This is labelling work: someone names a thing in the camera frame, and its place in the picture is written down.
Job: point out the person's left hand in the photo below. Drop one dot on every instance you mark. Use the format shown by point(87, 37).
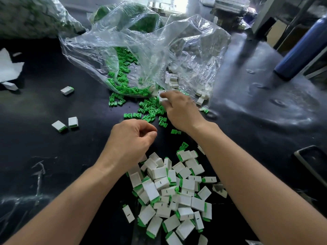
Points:
point(127, 145)

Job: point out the person's right hand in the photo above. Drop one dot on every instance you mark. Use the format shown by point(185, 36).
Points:
point(181, 112)

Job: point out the heap of white caps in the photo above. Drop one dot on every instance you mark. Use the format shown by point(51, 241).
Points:
point(171, 81)

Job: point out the assembled white-green part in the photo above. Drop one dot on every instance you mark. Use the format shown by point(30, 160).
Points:
point(59, 126)
point(128, 213)
point(73, 122)
point(9, 85)
point(67, 90)

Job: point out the pile of green clips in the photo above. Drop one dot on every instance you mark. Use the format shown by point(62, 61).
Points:
point(125, 79)

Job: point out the pile of assembled white-green pieces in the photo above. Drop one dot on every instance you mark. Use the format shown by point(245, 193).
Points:
point(171, 199)

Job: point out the person's right forearm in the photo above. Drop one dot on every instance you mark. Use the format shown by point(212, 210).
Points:
point(260, 188)

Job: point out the person's left forearm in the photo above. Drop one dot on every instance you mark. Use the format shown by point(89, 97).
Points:
point(64, 211)

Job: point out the clear plastic bag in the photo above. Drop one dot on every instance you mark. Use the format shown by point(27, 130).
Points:
point(200, 46)

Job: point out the empty white shell right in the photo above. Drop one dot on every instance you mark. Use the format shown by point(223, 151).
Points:
point(220, 189)

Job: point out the plastic bag full of green pieces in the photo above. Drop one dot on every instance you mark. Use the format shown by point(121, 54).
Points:
point(144, 18)

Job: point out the white component box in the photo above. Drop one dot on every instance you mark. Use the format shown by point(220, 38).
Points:
point(163, 6)

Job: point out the grey machine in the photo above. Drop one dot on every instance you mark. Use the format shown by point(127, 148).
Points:
point(234, 10)

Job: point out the brown cardboard box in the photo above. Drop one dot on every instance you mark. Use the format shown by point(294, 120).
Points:
point(278, 34)

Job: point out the blue cylinder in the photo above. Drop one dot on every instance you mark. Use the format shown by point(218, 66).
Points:
point(304, 51)

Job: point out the white paper sheet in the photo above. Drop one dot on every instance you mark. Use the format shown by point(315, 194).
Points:
point(9, 68)

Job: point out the black smartphone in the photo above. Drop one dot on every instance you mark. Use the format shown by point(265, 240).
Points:
point(313, 168)

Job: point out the large bag of assembled pieces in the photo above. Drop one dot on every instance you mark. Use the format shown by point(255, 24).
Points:
point(37, 15)

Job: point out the white metal frame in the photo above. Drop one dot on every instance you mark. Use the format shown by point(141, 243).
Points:
point(264, 15)

